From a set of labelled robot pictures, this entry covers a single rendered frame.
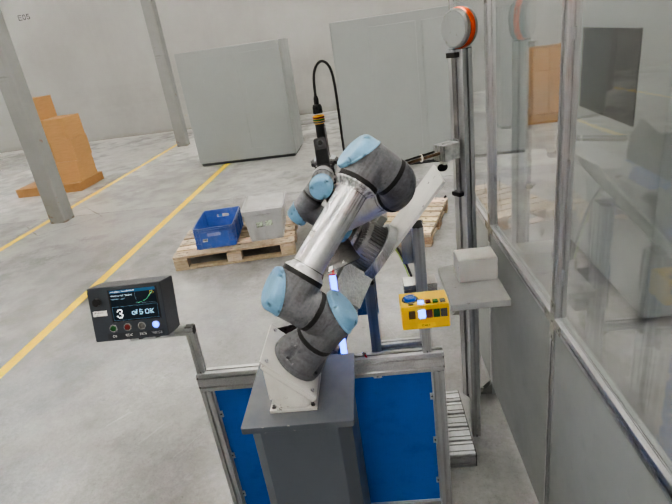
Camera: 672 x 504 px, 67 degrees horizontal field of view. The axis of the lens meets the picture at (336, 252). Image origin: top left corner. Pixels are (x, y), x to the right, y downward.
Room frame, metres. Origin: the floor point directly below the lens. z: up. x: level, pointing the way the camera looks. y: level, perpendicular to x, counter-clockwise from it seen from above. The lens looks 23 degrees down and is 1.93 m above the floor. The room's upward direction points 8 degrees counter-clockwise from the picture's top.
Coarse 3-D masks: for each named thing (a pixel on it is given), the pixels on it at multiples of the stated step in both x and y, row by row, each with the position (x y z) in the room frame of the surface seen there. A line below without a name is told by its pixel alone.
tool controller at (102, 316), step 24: (96, 288) 1.57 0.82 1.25; (120, 288) 1.56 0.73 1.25; (144, 288) 1.55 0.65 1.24; (168, 288) 1.60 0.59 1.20; (96, 312) 1.55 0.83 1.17; (144, 312) 1.53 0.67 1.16; (168, 312) 1.55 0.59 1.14; (96, 336) 1.53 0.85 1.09; (120, 336) 1.52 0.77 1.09; (144, 336) 1.51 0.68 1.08
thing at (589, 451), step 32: (480, 224) 2.46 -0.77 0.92; (512, 288) 1.87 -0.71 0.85; (480, 320) 2.51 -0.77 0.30; (512, 320) 1.87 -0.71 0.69; (544, 320) 1.49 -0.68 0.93; (480, 352) 2.54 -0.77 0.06; (512, 352) 1.87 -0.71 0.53; (544, 352) 1.48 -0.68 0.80; (512, 384) 1.87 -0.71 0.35; (544, 384) 1.47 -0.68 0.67; (576, 384) 1.21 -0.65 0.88; (512, 416) 1.86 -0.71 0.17; (544, 416) 1.45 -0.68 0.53; (576, 416) 1.19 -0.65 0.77; (608, 416) 1.01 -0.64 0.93; (544, 448) 1.44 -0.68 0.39; (576, 448) 1.18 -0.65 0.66; (608, 448) 0.99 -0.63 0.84; (576, 480) 1.16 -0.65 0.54; (608, 480) 0.97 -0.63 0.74; (640, 480) 0.84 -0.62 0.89
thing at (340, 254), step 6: (348, 240) 1.84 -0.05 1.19; (342, 246) 1.79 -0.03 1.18; (348, 246) 1.78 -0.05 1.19; (336, 252) 1.75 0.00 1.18; (342, 252) 1.74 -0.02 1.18; (348, 252) 1.73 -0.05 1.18; (354, 252) 1.71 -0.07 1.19; (336, 258) 1.71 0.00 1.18; (342, 258) 1.69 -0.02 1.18; (348, 258) 1.68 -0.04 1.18; (354, 258) 1.66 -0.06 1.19; (330, 264) 1.69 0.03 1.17; (336, 264) 1.67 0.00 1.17; (342, 264) 1.65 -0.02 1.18; (324, 270) 1.66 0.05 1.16
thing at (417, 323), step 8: (400, 296) 1.54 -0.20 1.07; (416, 296) 1.53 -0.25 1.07; (424, 296) 1.52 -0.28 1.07; (432, 296) 1.51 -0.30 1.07; (440, 296) 1.50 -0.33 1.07; (400, 304) 1.49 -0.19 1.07; (416, 304) 1.48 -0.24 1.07; (424, 304) 1.47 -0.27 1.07; (432, 304) 1.46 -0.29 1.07; (440, 304) 1.46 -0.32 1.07; (448, 304) 1.45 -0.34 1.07; (400, 312) 1.54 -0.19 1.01; (408, 312) 1.47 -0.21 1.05; (416, 312) 1.46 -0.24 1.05; (440, 312) 1.46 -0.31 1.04; (448, 312) 1.45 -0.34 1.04; (408, 320) 1.47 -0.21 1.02; (416, 320) 1.46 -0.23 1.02; (424, 320) 1.46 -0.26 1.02; (432, 320) 1.46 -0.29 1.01; (440, 320) 1.46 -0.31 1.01; (448, 320) 1.45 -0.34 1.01; (408, 328) 1.47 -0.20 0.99; (416, 328) 1.46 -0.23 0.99
